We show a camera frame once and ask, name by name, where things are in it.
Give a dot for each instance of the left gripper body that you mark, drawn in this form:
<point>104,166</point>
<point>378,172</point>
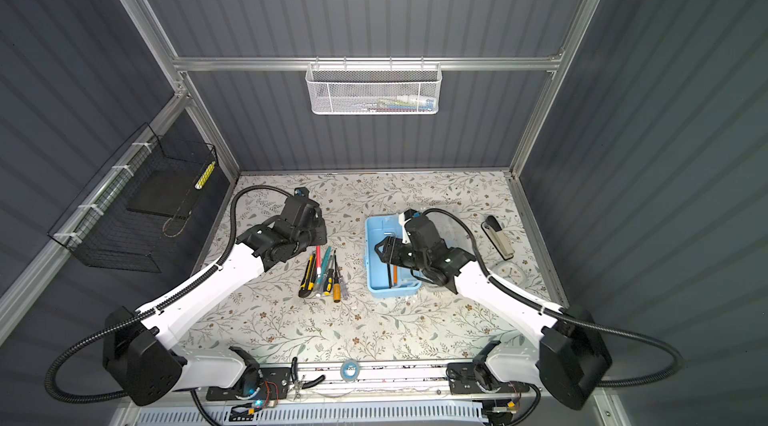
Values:
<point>316,235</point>

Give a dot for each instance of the blue plastic tool box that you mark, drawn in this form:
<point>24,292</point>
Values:
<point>376,229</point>

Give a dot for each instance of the teal pen tool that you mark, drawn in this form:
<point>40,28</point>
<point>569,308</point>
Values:
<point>320,286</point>

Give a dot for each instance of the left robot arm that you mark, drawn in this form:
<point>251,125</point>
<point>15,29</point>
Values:
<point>147,360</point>

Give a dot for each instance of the blue tape roll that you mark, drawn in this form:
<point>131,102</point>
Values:
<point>350,370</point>

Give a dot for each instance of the yellow black utility knife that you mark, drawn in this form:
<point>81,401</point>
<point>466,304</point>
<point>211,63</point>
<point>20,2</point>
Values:
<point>308,279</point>

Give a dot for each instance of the red handled hex key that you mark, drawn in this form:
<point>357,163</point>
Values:
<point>318,263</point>

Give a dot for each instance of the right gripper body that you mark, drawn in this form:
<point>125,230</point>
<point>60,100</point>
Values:
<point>419,261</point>

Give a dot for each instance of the clear tape roll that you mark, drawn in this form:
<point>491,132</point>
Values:
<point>514,273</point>

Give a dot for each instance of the black stapler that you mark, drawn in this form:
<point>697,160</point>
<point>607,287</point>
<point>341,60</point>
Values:
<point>497,237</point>

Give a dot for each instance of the yellow marker in basket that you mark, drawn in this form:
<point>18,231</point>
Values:
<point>205,175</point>

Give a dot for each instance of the white wire mesh basket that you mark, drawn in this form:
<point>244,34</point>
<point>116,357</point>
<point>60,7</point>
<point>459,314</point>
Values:
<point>394,89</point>

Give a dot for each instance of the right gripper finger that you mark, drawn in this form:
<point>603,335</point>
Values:
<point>391,251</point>
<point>381,251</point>

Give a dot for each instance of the yellow handled screwdriver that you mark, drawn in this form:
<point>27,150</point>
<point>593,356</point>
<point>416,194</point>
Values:
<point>335,277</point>

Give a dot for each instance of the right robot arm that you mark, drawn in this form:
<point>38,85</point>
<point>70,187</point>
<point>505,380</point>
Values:
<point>567,360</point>

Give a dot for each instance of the black wire basket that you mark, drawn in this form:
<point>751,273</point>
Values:
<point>135,216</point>

